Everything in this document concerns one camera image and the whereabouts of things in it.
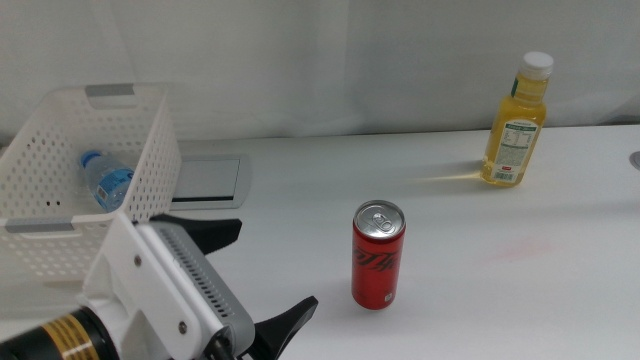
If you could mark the red cola can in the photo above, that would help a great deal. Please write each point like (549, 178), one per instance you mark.
(377, 265)

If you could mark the yellow tea bottle white cap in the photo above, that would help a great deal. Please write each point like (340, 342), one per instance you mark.
(515, 125)

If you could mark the white backdrop curtain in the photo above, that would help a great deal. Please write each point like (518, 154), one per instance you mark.
(400, 60)

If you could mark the white perforated plastic basket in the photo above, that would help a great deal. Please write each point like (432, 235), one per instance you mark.
(45, 175)

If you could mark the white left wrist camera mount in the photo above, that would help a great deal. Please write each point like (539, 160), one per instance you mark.
(145, 290)

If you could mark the clear blue-label water bottle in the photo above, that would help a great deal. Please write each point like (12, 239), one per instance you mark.
(110, 182)

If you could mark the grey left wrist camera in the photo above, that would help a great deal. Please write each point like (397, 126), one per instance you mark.
(205, 280)

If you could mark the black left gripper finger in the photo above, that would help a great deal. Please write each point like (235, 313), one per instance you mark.
(282, 330)
(210, 232)

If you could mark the round silver table grommet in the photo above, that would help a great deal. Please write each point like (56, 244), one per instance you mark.
(636, 161)

